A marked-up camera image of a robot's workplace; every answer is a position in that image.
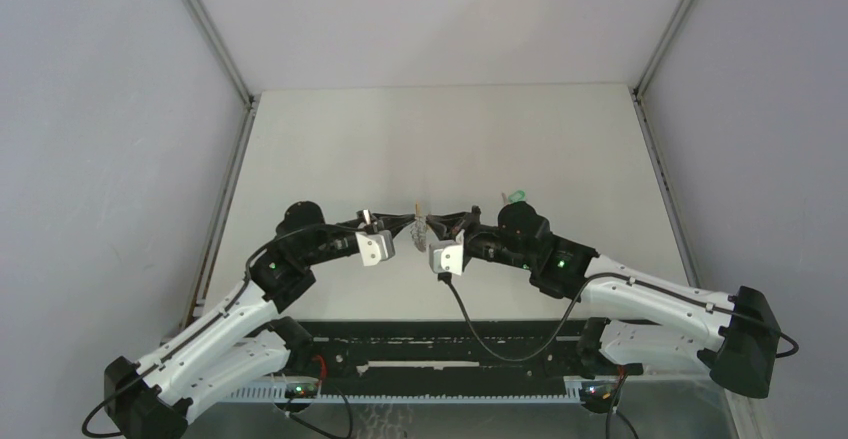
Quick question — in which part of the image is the key with green tag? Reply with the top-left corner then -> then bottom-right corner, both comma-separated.
501,190 -> 526,205

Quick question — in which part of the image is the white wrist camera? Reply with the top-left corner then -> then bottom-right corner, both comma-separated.
428,240 -> 465,275
355,230 -> 396,267

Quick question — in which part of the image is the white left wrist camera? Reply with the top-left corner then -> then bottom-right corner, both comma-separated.
355,230 -> 396,267

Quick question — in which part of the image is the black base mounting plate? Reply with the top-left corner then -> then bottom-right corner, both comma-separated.
282,319 -> 621,399

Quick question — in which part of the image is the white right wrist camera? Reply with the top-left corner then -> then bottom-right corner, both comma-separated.
428,240 -> 465,275

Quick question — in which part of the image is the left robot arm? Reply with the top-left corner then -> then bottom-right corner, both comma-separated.
101,201 -> 416,438

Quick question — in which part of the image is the large keyring with yellow grip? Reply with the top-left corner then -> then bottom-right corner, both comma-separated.
410,202 -> 429,253

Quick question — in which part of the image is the black left camera cable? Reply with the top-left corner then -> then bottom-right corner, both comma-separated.
80,223 -> 362,439

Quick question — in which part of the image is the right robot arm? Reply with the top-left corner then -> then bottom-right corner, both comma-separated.
426,202 -> 785,399

